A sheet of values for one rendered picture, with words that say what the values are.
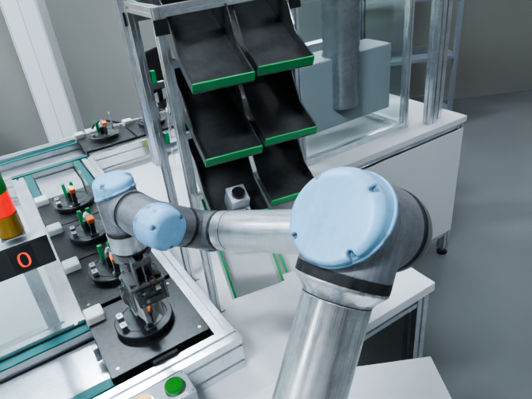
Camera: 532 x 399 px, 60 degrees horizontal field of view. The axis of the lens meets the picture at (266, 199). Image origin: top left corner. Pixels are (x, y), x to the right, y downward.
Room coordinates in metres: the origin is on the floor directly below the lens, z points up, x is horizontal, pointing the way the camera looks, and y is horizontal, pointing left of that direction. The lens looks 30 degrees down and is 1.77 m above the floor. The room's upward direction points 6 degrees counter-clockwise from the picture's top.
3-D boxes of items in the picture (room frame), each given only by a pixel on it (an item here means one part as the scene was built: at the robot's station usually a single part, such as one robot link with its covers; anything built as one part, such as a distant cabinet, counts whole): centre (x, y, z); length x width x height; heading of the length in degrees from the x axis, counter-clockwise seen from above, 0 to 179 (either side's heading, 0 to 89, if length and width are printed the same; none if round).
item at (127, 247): (0.75, 0.27, 1.28); 0.08 x 0.08 x 0.05
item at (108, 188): (0.75, 0.27, 1.36); 0.09 x 0.08 x 0.11; 44
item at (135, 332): (0.85, 0.33, 0.98); 0.14 x 0.14 x 0.02
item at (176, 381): (0.66, 0.23, 0.96); 0.04 x 0.04 x 0.02
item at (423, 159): (2.20, -0.41, 0.43); 1.11 x 0.68 x 0.86; 120
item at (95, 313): (0.89, 0.46, 0.97); 0.05 x 0.05 x 0.04; 30
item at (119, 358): (0.85, 0.33, 0.96); 0.24 x 0.24 x 0.02; 30
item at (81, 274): (1.07, 0.45, 1.01); 0.24 x 0.24 x 0.13; 30
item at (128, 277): (0.75, 0.27, 1.20); 0.09 x 0.08 x 0.12; 30
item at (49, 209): (1.50, 0.70, 1.01); 0.24 x 0.24 x 0.13; 30
